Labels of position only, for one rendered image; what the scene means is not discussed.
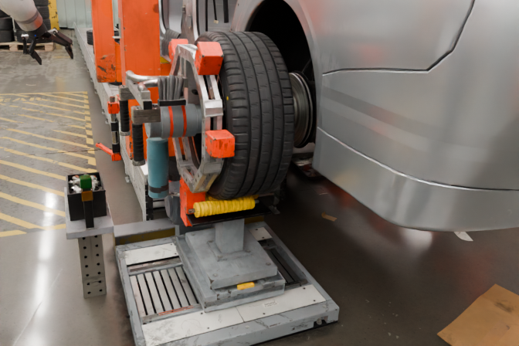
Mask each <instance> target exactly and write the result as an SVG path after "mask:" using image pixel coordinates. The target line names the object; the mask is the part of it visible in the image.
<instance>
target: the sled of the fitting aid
mask: <svg viewBox="0 0 519 346"><path fill-rule="evenodd" d="M176 250H177V252H178V255H179V257H180V259H181V262H182V264H183V266H184V268H185V271H186V273H187V274H188V278H189V279H190V281H191V283H192V286H193V288H194V290H195V293H196V295H197V297H198V299H199V302H200V304H201V305H202V309H203V310H204V312H205V313H208V312H211V311H214V310H221V309H224V308H227V307H233V306H236V305H240V304H245V303H249V302H253V301H256V300H262V299H265V298H268V297H274V296H277V295H281V294H284V287H285V279H284V278H283V276H282V275H281V273H280V272H279V270H277V272H276V276H269V277H265V278H262V279H258V280H252V281H248V282H245V283H238V284H234V285H231V286H227V287H220V288H217V289H213V290H210V288H209V285H208V284H207V282H206V280H205V278H204V276H203V274H202V271H201V270H200V268H199V266H198V264H197V262H196V260H195V257H194V256H193V254H192V251H191V250H190V248H189V246H188V244H187V242H186V240H185V235H180V236H176Z"/></svg>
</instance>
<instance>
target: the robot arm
mask: <svg viewBox="0 0 519 346"><path fill-rule="evenodd" d="M0 9H1V10H2V11H3V12H5V13H6V14H7V15H10V16H11V17H13V19H14V20H15V21H16V22H17V23H18V25H19V27H20V28H21V29H23V30H25V31H26V33H27V34H28V35H25V33H22V41H23V54H29V55H30V56H31V57H32V58H33V59H36V61H37V62H38V64H39V65H42V60H41V58H40V57H39V55H38V54H37V52H36V51H35V50H34V48H35V46H36V43H37V42H47V41H50V42H55V43H57V44H60V45H61V46H65V50H66V51H67V52H68V54H69V55H70V58H71V59H73V50H72V47H71V46H72V45H73V40H72V39H70V38H69V37H67V36H65V35H63V34H62V33H61V32H59V31H58V30H57V29H56V28H55V27H54V28H53V29H52V30H48V29H47V28H46V26H45V24H44V23H43V21H42V16H41V15H40V14H39V12H38V10H37V8H36V7H35V4H34V1H33V0H0ZM51 33H52V34H51ZM49 37H50V38H49ZM28 38H30V39H32V43H31V45H30V47H29V49H27V39H28Z"/></svg>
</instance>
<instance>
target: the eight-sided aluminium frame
mask: <svg viewBox="0 0 519 346"><path fill-rule="evenodd" d="M196 48H197V46H195V45H192V44H178V45H177V47H176V48H175V56H174V59H173V63H172V66H171V72H170V73H169V76H170V75H174V76H177V75H178V74H179V72H178V70H179V67H180V56H182V57H183V58H184V59H187V61H189V62H190V63H191V65H192V69H193V73H194V77H195V83H196V86H197V90H198V96H199V99H200V104H201V111H202V160H201V165H200V167H199V169H197V168H196V167H195V166H194V163H193V160H192V154H191V151H190V147H189V142H188V137H182V138H181V140H182V143H183V148H184V152H185V159H186V160H182V156H181V148H180V144H179V140H178V137H173V138H172V140H173V145H174V149H175V157H176V161H177V168H178V172H179V174H180V175H181V176H182V178H183V179H184V181H185V183H186V184H187V186H188V187H189V189H190V192H192V193H199V192H207V191H208V190H209V189H210V186H211V185H212V183H213V182H214V180H215V178H216V176H217V175H218V173H220V171H221V167H222V159H221V158H215V159H214V158H212V157H211V156H210V154H209V153H208V152H207V151H206V150H205V132H206V131H210V117H214V118H213V130H221V129H222V116H223V110H222V99H220V96H219V90H218V87H217V83H216V80H215V75H205V76H206V79H207V83H208V86H209V92H210V96H211V100H209V98H208V94H207V91H206V88H205V81H204V78H203V75H198V73H197V70H196V68H195V63H194V58H195V52H196ZM189 172H191V174H192V175H190V173H189Z"/></svg>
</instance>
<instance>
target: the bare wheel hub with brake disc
mask: <svg viewBox="0 0 519 346"><path fill-rule="evenodd" d="M289 76H290V82H291V86H292V91H293V100H294V108H295V137H294V145H293V146H294V147H298V146H301V145H302V144H303V143H304V142H305V141H306V140H307V139H308V137H309V134H310V130H311V127H312V122H313V104H312V98H311V95H310V90H309V87H308V85H307V83H306V81H305V80H304V78H303V77H302V76H301V75H299V74H298V73H289Z"/></svg>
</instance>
